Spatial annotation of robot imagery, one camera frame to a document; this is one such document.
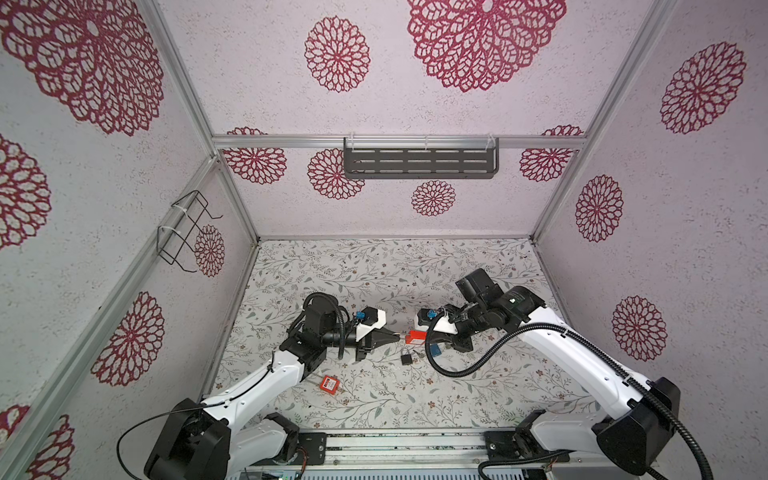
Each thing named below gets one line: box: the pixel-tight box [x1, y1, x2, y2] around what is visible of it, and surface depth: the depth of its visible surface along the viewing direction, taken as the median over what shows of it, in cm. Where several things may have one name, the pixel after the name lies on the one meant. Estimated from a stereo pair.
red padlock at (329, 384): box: [319, 375, 340, 395], surface depth 85 cm
